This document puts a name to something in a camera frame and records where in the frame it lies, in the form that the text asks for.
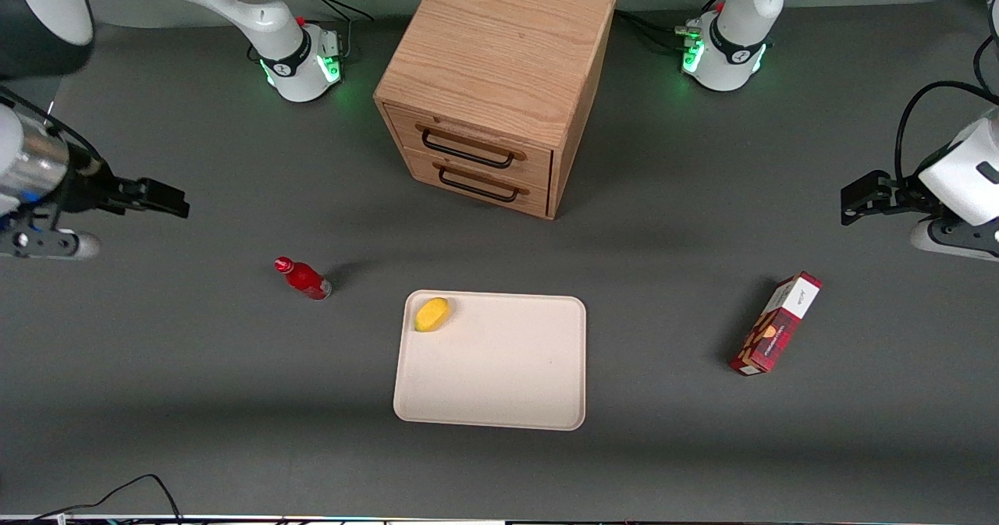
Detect black arm wrist cable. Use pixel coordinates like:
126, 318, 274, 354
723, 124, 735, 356
0, 87, 104, 164
894, 34, 999, 184

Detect red coke bottle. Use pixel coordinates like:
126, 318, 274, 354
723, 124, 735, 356
274, 257, 333, 301

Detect plain wooden drawer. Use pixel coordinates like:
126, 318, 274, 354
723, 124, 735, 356
406, 148, 550, 218

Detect black left arm base cable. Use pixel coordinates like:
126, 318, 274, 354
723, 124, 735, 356
615, 0, 728, 51

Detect yellow toy lemon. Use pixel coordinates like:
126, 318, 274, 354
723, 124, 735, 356
414, 297, 452, 333

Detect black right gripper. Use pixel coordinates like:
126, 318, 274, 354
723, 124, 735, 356
53, 153, 190, 219

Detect black handle of plain drawer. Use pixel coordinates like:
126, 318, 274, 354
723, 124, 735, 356
432, 159, 530, 204

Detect wooden drawer with notch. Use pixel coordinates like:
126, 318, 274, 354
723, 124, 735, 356
385, 104, 554, 190

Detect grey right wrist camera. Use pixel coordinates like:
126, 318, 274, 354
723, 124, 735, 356
0, 227, 101, 261

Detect black handle of notched drawer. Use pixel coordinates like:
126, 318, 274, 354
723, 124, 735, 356
415, 122, 527, 170

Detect black arm base cable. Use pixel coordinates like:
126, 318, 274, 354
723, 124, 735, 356
297, 0, 375, 64
615, 0, 728, 51

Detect black cable at table edge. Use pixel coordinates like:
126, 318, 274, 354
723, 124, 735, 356
30, 474, 185, 523

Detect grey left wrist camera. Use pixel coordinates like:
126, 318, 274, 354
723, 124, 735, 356
909, 215, 999, 263

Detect red plaid cookie box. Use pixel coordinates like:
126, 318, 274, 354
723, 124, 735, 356
729, 271, 823, 377

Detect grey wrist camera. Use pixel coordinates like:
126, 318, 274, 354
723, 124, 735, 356
909, 215, 999, 263
0, 227, 101, 261

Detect cream plastic tray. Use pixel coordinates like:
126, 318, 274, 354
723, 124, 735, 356
393, 289, 588, 431

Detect black left arm wrist cable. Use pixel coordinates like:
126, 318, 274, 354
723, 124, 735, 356
894, 34, 999, 184

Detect wooden drawer cabinet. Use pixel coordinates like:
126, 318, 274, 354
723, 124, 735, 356
373, 0, 618, 221

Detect black right arm wrist cable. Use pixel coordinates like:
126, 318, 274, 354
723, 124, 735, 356
0, 87, 104, 164

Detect black right arm base cable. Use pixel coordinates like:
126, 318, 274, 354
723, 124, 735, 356
297, 0, 375, 64

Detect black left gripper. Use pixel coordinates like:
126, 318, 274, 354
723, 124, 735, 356
841, 169, 941, 226

